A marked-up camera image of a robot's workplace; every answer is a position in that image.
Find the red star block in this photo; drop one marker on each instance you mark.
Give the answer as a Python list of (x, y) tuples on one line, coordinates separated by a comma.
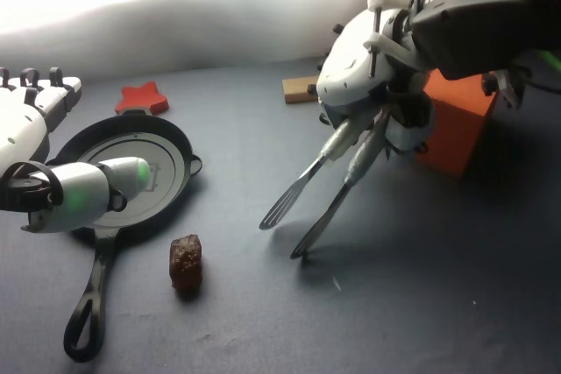
[(142, 98)]

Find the brown meat chunk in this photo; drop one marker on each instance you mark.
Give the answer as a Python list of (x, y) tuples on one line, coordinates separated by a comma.
[(186, 260)]

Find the grey table cloth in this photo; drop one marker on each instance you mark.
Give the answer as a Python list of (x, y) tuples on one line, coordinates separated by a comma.
[(263, 326)]

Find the orange rectangular block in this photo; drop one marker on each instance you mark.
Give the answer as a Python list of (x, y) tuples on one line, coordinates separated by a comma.
[(456, 129)]

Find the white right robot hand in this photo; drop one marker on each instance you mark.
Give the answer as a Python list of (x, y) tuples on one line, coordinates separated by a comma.
[(350, 58)]

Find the tan wooden rectangular block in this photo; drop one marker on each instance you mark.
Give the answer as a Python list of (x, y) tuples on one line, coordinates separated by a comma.
[(298, 90)]

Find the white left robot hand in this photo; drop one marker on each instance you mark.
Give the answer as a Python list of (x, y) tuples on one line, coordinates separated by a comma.
[(79, 190)]

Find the black toy frying pan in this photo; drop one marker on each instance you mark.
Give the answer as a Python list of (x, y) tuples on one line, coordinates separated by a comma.
[(173, 159)]

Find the white backdrop sheet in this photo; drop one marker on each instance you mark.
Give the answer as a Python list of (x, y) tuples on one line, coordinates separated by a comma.
[(197, 28)]

